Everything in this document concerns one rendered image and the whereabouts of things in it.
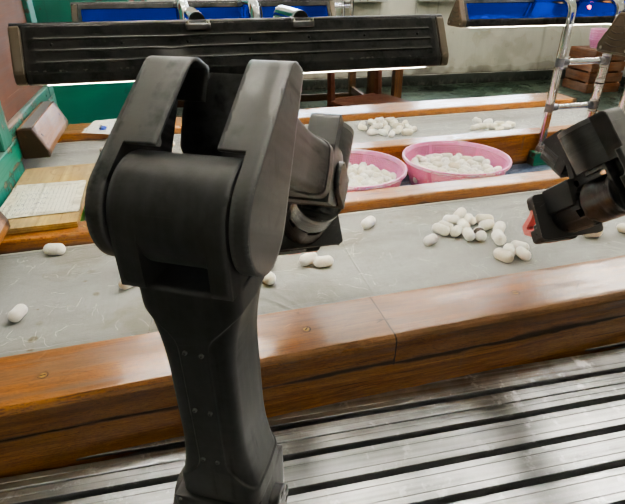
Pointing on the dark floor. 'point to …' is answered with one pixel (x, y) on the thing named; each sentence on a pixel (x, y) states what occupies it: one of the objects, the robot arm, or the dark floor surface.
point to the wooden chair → (359, 95)
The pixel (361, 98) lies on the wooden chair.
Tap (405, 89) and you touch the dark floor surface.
